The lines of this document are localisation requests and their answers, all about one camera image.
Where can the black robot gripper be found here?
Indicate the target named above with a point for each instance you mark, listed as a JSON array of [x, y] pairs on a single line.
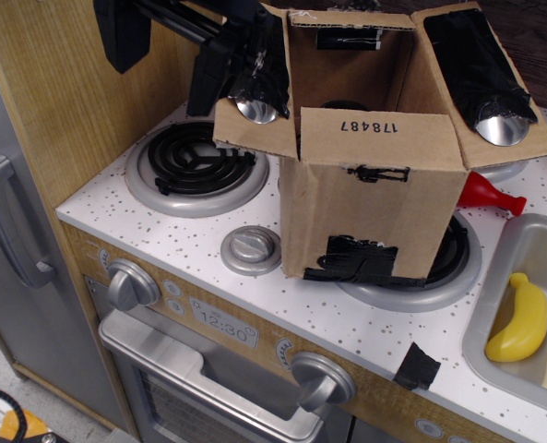
[[227, 51]]

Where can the brown cardboard box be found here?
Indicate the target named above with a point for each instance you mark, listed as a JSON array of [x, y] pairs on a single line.
[[375, 152]]

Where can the black rear left stove burner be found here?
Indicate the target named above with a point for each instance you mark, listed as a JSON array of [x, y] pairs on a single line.
[[179, 171]]

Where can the grey round stovetop knob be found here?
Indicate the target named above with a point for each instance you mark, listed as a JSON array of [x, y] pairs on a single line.
[[251, 250]]

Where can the silver left oven knob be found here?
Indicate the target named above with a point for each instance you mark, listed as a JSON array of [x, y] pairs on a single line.
[[130, 286]]

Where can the silver oven knob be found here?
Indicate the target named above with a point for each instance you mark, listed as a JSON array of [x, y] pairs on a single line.
[[320, 381], [130, 286]]

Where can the grey toy fridge door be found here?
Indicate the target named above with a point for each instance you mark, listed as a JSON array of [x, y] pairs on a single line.
[[44, 332]]

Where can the oven clock display panel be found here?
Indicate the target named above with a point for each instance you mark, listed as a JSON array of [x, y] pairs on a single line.
[[225, 323]]

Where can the red toy bottle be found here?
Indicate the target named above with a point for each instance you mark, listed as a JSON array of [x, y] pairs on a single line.
[[479, 192]]

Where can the silver right oven knob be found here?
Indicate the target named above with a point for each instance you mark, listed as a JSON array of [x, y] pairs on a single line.
[[320, 381]]

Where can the front right stove burner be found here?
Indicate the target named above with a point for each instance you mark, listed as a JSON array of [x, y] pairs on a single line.
[[455, 270]]

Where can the black tape patch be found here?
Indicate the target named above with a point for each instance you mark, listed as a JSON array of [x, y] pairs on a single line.
[[417, 370]]

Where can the silver toy sink basin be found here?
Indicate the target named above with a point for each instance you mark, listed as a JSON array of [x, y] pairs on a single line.
[[522, 247]]

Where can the yellow toy banana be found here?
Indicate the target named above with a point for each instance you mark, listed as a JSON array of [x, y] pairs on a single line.
[[526, 330]]

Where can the silver fridge door handle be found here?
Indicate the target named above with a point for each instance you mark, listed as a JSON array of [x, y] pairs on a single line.
[[31, 273]]

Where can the silver oven door handle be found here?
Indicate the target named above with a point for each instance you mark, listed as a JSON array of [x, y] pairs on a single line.
[[182, 387]]

